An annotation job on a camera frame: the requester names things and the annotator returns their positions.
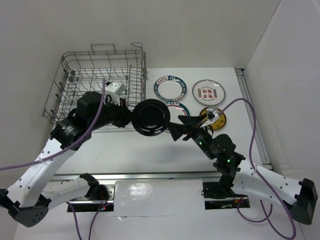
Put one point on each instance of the black plate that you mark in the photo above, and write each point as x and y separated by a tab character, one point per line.
150	117

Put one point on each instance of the white plate red characters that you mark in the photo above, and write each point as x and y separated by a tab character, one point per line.
208	92

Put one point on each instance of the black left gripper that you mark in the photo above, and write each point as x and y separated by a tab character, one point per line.
124	114

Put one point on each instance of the aluminium table rail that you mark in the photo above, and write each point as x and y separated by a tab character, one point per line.
259	140

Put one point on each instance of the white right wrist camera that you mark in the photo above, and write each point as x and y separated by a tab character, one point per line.
212	114

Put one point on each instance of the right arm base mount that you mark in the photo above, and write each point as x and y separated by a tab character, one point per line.
219	196

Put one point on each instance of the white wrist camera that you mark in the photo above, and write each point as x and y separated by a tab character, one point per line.
212	114
113	92

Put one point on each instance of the green red ring plate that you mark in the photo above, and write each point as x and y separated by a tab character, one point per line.
176	109

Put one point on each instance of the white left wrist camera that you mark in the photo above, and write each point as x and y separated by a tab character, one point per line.
113	92

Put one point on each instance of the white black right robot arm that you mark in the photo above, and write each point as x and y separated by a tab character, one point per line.
242	177

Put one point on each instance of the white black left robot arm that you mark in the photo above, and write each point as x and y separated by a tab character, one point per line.
29	199

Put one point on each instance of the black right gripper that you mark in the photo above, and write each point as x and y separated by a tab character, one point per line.
177	130

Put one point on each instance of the grey wire dish rack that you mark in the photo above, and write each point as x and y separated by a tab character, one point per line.
79	72

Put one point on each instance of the yellow patterned plate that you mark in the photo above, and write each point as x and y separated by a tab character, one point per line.
217	125

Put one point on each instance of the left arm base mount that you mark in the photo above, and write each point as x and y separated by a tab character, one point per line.
102	198

